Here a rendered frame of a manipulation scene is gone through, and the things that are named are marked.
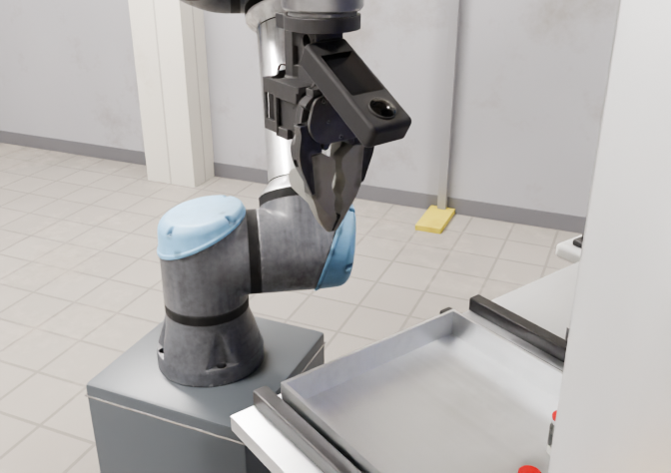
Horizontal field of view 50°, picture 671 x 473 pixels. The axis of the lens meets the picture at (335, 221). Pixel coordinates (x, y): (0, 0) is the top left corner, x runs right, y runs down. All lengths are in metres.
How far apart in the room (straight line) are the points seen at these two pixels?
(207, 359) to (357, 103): 0.49
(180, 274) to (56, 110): 3.75
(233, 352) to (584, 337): 0.69
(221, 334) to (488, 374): 0.35
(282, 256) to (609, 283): 0.64
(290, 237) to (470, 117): 2.54
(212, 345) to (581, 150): 2.60
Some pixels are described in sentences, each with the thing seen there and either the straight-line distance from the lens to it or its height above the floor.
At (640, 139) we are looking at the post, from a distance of 0.33.
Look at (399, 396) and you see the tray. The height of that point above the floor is 0.88.
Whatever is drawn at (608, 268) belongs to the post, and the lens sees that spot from 0.35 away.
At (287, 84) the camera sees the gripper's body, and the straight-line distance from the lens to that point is 0.69.
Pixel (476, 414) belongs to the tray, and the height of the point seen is 0.88.
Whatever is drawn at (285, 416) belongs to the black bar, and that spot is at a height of 0.90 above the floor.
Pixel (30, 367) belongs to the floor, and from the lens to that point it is 2.61.
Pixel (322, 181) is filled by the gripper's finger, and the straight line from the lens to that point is 0.69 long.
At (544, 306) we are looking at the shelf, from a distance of 1.05.
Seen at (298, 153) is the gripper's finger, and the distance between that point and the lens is 0.67.
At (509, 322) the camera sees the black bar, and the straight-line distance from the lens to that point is 0.97.
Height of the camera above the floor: 1.39
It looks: 24 degrees down
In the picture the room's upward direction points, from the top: straight up
